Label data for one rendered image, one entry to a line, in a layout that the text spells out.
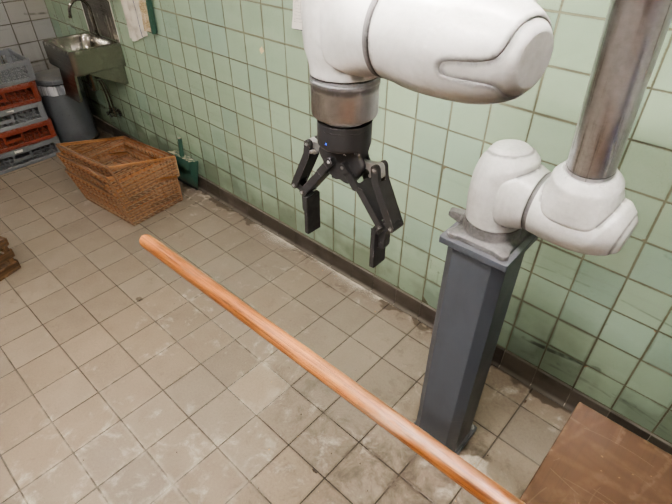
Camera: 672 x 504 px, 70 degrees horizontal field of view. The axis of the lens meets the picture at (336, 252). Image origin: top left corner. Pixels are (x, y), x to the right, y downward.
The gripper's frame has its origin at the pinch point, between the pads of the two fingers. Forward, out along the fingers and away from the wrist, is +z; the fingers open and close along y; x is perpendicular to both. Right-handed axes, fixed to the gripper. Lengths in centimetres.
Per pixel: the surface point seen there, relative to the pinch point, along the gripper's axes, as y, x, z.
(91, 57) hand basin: 310, -97, 46
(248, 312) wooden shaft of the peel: 10.7, 12.5, 13.7
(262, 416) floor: 63, -22, 133
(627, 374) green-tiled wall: -45, -113, 102
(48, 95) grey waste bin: 377, -84, 84
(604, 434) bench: -46, -59, 76
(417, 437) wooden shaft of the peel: -24.5, 12.9, 14.0
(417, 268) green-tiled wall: 51, -115, 103
